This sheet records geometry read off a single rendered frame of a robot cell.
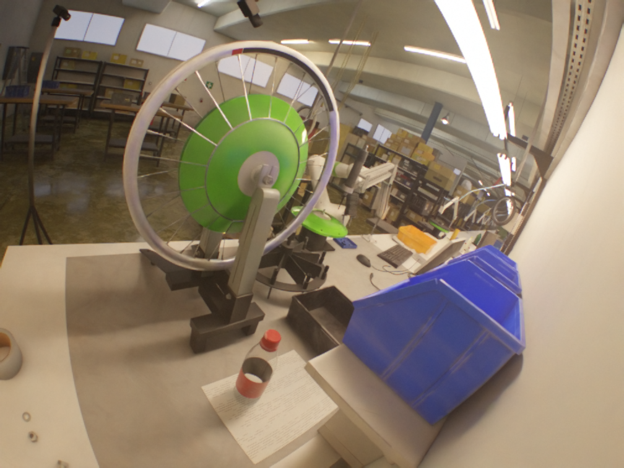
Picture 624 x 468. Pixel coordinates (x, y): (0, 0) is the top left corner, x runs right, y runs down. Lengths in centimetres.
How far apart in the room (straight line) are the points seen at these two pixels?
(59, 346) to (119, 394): 19
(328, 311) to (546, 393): 85
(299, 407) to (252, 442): 16
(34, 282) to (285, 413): 78
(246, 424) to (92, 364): 37
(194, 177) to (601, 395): 55
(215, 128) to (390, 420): 51
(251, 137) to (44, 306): 69
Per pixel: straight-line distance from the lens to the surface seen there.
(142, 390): 64
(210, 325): 64
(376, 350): 37
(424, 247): 219
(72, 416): 64
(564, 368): 23
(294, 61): 55
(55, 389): 67
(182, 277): 75
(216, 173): 49
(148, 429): 60
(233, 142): 48
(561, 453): 17
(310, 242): 131
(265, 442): 62
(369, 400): 36
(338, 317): 95
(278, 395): 68
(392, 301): 33
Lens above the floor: 148
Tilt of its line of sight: 22 degrees down
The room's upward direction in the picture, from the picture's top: 23 degrees clockwise
